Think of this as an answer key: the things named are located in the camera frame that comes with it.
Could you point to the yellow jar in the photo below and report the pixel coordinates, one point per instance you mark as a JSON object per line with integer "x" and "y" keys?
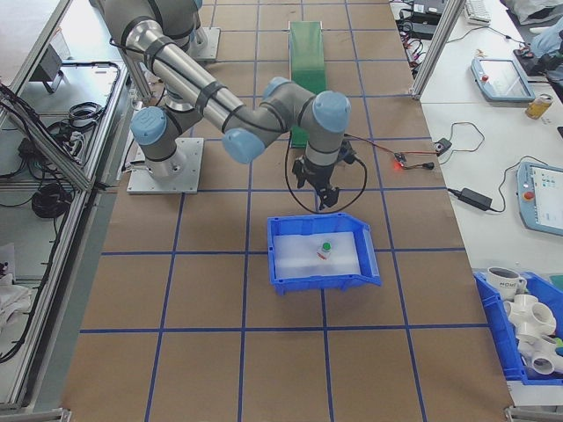
{"x": 538, "y": 106}

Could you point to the small controller board red light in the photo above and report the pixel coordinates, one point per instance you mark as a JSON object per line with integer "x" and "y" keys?
{"x": 399, "y": 160}

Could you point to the blue parts bin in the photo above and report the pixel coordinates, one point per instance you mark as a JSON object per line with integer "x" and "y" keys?
{"x": 492, "y": 316}

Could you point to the white PVC pipe fitting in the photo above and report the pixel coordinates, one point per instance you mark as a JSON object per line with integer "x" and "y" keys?
{"x": 530, "y": 314}
{"x": 538, "y": 358}

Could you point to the green push button switch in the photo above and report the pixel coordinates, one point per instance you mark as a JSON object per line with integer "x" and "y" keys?
{"x": 326, "y": 248}

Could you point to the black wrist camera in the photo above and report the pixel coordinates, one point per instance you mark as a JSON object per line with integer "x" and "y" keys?
{"x": 348, "y": 151}

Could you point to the small black box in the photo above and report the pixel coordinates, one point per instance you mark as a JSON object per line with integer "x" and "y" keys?
{"x": 442, "y": 145}

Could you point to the black electronics box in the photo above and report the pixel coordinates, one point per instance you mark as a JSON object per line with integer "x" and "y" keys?
{"x": 422, "y": 28}

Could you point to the white side desk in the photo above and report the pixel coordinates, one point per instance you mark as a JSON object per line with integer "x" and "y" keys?
{"x": 492, "y": 246}

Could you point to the blue plastic bin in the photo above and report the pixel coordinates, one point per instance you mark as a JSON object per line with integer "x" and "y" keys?
{"x": 369, "y": 255}

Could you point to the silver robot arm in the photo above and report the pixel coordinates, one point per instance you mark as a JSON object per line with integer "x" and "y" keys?
{"x": 199, "y": 37}
{"x": 193, "y": 83}

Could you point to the black power brick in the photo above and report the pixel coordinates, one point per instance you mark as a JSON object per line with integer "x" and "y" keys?
{"x": 475, "y": 198}

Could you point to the green conveyor belt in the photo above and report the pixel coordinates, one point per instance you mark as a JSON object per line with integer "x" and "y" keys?
{"x": 308, "y": 53}

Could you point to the white foam bin liner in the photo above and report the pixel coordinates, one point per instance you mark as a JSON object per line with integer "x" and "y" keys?
{"x": 299, "y": 259}

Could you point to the grey teach pendant dark screen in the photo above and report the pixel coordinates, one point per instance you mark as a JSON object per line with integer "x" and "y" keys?
{"x": 501, "y": 79}

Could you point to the white mug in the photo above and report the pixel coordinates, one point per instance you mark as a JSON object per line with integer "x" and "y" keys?
{"x": 506, "y": 282}

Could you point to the grey teach pendant lit screen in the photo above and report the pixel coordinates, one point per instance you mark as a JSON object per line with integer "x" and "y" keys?
{"x": 543, "y": 198}

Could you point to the aluminium profile post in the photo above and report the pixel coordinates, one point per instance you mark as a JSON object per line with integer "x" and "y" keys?
{"x": 435, "y": 48}

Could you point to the white square base plate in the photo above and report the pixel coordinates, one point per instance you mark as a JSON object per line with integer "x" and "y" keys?
{"x": 191, "y": 167}
{"x": 213, "y": 44}

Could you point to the V-shaped metal bar frame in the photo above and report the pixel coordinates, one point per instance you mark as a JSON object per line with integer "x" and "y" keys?
{"x": 66, "y": 162}

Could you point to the white keyboard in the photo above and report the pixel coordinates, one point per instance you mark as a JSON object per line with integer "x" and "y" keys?
{"x": 477, "y": 11}

